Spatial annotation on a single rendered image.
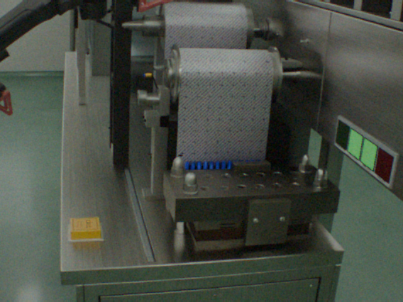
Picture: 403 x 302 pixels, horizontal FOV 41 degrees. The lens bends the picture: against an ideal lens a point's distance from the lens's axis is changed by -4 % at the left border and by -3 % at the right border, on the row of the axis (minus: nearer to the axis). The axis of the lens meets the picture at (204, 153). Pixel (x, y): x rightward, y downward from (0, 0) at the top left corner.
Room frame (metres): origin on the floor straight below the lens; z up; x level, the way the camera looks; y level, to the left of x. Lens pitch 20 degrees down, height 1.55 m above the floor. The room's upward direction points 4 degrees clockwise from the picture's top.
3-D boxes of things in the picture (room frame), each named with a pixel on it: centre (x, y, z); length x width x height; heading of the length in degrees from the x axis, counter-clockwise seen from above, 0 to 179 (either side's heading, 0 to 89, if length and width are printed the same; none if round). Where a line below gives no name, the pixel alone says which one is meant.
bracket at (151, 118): (1.38, 0.13, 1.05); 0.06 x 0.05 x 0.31; 105
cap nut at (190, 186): (1.14, 0.03, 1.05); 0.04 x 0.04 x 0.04
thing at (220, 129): (1.33, -0.04, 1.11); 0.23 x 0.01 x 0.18; 105
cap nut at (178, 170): (1.23, 0.06, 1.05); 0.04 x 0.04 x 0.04
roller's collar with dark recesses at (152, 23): (1.59, 0.17, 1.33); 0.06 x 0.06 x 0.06; 15
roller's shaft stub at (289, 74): (1.43, -0.20, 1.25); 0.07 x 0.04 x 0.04; 105
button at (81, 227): (1.14, 0.27, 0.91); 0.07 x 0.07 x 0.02; 15
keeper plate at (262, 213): (1.14, -0.15, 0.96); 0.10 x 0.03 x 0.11; 105
